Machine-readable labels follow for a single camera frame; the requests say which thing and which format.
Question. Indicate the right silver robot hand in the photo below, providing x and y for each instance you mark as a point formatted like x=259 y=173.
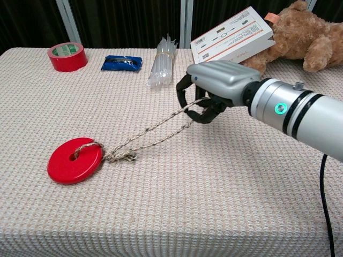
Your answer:
x=225 y=80

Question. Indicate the red disc with hole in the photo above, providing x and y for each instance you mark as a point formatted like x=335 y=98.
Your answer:
x=80 y=168

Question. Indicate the white and orange cardboard box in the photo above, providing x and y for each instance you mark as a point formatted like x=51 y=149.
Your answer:
x=227 y=45

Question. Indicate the bundle of clear glue sticks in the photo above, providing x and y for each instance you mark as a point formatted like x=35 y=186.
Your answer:
x=161 y=64

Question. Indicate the brown teddy bear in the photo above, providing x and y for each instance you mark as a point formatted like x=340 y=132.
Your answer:
x=300 y=37

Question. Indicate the blue plastic packet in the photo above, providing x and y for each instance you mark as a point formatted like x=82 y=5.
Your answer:
x=121 y=64

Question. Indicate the beige woven tablecloth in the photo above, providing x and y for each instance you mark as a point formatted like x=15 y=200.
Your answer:
x=187 y=187

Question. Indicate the dark curtain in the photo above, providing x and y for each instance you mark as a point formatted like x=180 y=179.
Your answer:
x=126 y=21

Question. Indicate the red tape roll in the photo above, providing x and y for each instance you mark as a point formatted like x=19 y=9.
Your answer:
x=70 y=61

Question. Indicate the white metal frame post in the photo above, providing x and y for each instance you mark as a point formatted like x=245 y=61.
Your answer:
x=311 y=4
x=68 y=22
x=186 y=22

